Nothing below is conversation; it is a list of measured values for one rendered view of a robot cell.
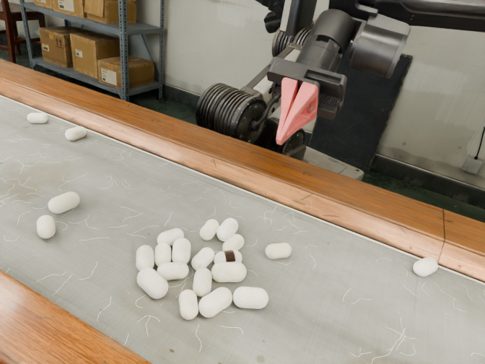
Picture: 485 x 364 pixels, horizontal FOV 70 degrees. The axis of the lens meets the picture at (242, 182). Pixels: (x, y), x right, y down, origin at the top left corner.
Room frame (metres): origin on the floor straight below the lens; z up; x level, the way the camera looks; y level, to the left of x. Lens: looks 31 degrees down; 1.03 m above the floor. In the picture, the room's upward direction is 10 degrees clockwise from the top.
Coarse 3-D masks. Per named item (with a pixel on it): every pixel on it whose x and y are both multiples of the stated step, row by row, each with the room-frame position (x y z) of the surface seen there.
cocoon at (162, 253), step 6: (156, 246) 0.29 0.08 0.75; (162, 246) 0.29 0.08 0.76; (168, 246) 0.29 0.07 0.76; (156, 252) 0.28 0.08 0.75; (162, 252) 0.28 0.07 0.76; (168, 252) 0.28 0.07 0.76; (156, 258) 0.27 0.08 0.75; (162, 258) 0.27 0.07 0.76; (168, 258) 0.27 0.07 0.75; (156, 264) 0.27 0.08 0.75
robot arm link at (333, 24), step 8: (320, 16) 0.54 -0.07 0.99; (328, 16) 0.53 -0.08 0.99; (336, 16) 0.53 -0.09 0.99; (344, 16) 0.53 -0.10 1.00; (320, 24) 0.52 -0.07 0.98; (328, 24) 0.52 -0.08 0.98; (336, 24) 0.52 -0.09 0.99; (344, 24) 0.52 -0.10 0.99; (352, 24) 0.53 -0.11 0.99; (360, 24) 0.54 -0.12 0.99; (312, 32) 0.52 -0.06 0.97; (320, 32) 0.51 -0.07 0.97; (328, 32) 0.51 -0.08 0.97; (336, 32) 0.51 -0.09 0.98; (344, 32) 0.52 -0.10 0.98; (352, 32) 0.53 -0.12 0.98; (360, 32) 0.52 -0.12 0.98; (320, 40) 0.51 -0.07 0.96; (336, 40) 0.50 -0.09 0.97; (344, 40) 0.51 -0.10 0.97; (352, 40) 0.56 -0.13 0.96; (344, 48) 0.51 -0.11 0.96; (352, 48) 0.51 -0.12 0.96
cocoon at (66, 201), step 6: (66, 192) 0.35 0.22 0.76; (72, 192) 0.35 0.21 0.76; (54, 198) 0.33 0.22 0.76; (60, 198) 0.34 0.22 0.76; (66, 198) 0.34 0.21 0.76; (72, 198) 0.34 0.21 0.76; (78, 198) 0.35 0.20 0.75; (48, 204) 0.33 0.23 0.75; (54, 204) 0.33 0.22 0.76; (60, 204) 0.33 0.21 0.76; (66, 204) 0.33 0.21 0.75; (72, 204) 0.34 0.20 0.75; (54, 210) 0.32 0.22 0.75; (60, 210) 0.33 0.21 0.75; (66, 210) 0.33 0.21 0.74
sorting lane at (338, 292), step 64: (0, 128) 0.52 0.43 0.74; (64, 128) 0.56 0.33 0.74; (0, 192) 0.35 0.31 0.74; (64, 192) 0.38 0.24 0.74; (128, 192) 0.40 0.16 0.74; (192, 192) 0.43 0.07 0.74; (0, 256) 0.25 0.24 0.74; (64, 256) 0.26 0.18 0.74; (128, 256) 0.28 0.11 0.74; (192, 256) 0.30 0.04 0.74; (256, 256) 0.31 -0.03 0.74; (320, 256) 0.33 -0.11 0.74; (384, 256) 0.35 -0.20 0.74; (128, 320) 0.20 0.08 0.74; (192, 320) 0.21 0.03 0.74; (256, 320) 0.23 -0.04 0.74; (320, 320) 0.24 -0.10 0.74; (384, 320) 0.25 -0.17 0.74; (448, 320) 0.27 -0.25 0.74
